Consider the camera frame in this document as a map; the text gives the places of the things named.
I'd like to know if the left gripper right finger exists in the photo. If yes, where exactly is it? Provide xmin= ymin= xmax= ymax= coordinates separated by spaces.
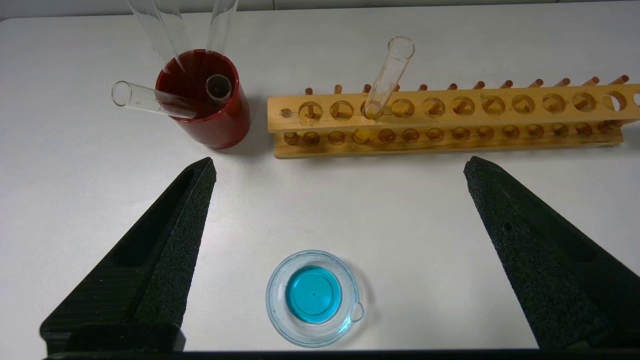
xmin=463 ymin=156 xmax=640 ymax=349

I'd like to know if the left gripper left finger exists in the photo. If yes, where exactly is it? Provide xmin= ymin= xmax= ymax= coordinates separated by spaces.
xmin=40 ymin=157 xmax=217 ymax=353

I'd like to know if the blue pigment test tube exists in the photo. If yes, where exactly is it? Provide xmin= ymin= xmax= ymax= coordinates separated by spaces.
xmin=111 ymin=80 xmax=198 ymax=120

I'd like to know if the wooden test tube rack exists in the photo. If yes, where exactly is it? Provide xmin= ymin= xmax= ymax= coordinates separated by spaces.
xmin=266 ymin=75 xmax=640 ymax=159

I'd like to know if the empty glass test tube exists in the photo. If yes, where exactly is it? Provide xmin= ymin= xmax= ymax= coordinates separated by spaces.
xmin=127 ymin=0 xmax=177 ymax=73
xmin=206 ymin=0 xmax=239 ymax=56
xmin=152 ymin=0 xmax=193 ymax=58
xmin=205 ymin=74 xmax=233 ymax=107

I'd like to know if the yellow pigment test tube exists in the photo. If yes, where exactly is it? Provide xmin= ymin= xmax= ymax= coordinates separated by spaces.
xmin=352 ymin=36 xmax=416 ymax=146

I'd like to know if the red plastic cup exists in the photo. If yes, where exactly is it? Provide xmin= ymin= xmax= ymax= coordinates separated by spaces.
xmin=155 ymin=49 xmax=251 ymax=150

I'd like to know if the clear glass beaker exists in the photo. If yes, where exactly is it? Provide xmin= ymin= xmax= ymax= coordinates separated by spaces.
xmin=265 ymin=250 xmax=366 ymax=348

